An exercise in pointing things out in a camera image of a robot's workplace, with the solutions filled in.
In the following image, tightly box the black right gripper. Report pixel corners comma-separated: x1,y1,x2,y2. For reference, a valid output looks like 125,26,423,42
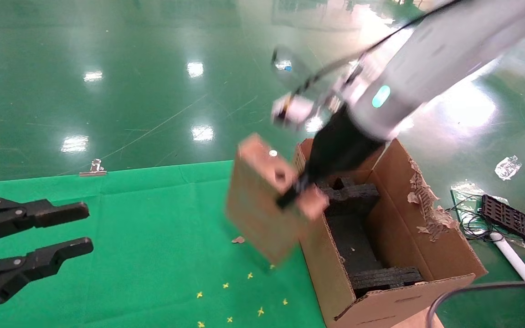
275,105,386,210

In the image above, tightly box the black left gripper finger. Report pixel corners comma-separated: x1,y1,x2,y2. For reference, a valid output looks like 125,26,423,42
0,237,94,319
0,197,90,246

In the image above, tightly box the small brown cardboard box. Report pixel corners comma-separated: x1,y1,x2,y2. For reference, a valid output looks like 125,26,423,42
225,133,330,265

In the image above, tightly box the large open cardboard carton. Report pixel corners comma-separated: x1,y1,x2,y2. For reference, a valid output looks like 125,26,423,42
293,138,488,328

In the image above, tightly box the black foam base pad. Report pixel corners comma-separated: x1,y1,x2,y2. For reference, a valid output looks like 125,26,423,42
325,212,384,274

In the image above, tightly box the green table cloth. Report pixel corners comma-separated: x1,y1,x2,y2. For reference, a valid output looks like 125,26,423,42
0,159,327,328

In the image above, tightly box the clear plastic bag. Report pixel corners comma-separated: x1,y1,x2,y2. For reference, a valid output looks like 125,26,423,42
449,181,509,228

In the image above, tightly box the crumpled clear plastic wrap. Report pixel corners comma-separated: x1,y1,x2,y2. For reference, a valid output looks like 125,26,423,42
494,155,522,180

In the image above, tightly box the black plastic grid tray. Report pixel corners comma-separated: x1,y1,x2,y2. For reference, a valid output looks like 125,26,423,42
480,194,525,248

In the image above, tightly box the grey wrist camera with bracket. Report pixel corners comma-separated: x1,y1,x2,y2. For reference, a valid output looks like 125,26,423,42
272,91,350,130

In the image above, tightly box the thick black braided cable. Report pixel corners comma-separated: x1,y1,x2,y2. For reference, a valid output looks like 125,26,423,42
269,0,466,98

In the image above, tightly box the thin black wire coil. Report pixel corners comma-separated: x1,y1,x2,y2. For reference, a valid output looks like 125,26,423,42
445,195,495,241

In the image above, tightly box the thin black cable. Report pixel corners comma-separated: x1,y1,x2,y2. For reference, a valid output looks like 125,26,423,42
426,280,525,328

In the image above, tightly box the white metal frame leg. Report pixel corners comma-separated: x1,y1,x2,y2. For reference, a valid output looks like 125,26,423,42
490,232,525,317

